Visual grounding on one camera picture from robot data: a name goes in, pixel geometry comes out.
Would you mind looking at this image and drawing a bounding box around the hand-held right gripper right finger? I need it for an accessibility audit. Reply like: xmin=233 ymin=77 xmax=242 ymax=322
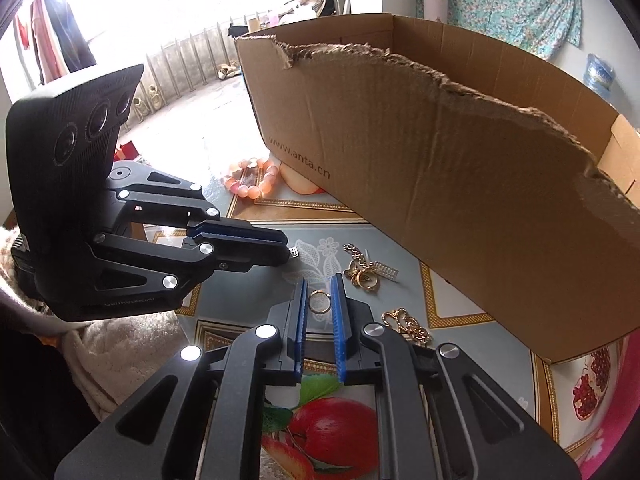
xmin=331 ymin=272 xmax=581 ymax=480

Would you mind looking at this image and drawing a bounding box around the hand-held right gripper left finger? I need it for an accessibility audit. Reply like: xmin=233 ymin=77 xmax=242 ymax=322
xmin=55 ymin=280 xmax=308 ymax=480

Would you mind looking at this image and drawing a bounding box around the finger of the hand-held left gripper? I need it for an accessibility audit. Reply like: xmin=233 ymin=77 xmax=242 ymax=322
xmin=92 ymin=232 xmax=292 ymax=306
xmin=107 ymin=161 xmax=290 ymax=242

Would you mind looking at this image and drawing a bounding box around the gold ring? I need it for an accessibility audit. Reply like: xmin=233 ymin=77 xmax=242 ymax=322
xmin=306 ymin=290 xmax=332 ymax=315

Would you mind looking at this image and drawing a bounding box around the peach pink bead bracelet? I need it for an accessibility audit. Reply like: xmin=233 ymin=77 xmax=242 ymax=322
xmin=220 ymin=156 xmax=281 ymax=200

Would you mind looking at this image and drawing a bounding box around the gold chain with charms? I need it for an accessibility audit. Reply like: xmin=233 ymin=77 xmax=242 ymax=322
xmin=342 ymin=242 xmax=401 ymax=293

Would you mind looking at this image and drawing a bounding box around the gold swirl brooch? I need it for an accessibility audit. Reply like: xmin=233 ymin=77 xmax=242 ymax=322
xmin=381 ymin=309 xmax=433 ymax=346

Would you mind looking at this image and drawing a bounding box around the brown cardboard box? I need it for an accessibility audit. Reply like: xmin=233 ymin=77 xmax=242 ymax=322
xmin=234 ymin=12 xmax=640 ymax=365

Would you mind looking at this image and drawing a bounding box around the person's left forearm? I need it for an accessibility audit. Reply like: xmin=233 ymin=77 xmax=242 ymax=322
xmin=0 ymin=225 xmax=178 ymax=421

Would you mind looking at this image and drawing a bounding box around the fruit printed tablecloth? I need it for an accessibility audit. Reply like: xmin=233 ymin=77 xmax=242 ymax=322
xmin=145 ymin=152 xmax=631 ymax=480

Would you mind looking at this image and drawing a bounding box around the red gift bag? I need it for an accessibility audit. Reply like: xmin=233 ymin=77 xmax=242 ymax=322
xmin=115 ymin=142 xmax=146 ymax=163

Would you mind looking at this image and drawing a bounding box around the pink hanging garment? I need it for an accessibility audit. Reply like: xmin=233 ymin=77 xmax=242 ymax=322
xmin=15 ymin=0 xmax=63 ymax=86

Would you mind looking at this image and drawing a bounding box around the dark hanging jacket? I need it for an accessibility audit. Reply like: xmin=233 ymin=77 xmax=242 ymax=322
xmin=42 ymin=0 xmax=97 ymax=76

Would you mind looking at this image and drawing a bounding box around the metal railing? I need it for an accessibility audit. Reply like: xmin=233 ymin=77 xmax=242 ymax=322
xmin=120 ymin=20 xmax=251 ymax=126

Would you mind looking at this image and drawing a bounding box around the white paper roll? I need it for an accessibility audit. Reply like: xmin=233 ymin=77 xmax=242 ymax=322
xmin=422 ymin=0 xmax=449 ymax=23

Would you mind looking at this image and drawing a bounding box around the teal floral cloth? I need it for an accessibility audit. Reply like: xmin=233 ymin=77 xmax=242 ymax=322
xmin=417 ymin=0 xmax=583 ymax=61

